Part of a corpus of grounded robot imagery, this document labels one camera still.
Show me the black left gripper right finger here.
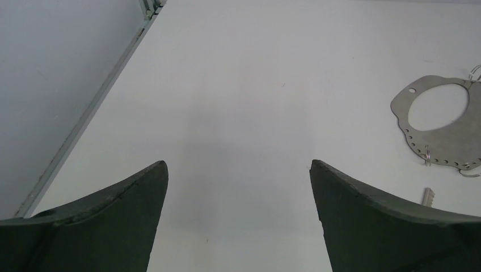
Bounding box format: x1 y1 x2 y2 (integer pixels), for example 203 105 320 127
310 160 480 271

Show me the aluminium frame rail left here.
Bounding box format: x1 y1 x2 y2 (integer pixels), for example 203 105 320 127
14 1 166 218

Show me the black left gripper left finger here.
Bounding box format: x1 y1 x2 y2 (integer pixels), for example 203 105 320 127
1 161 168 271

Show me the silver key with blue head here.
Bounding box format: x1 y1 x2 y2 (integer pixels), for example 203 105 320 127
421 188 435 207

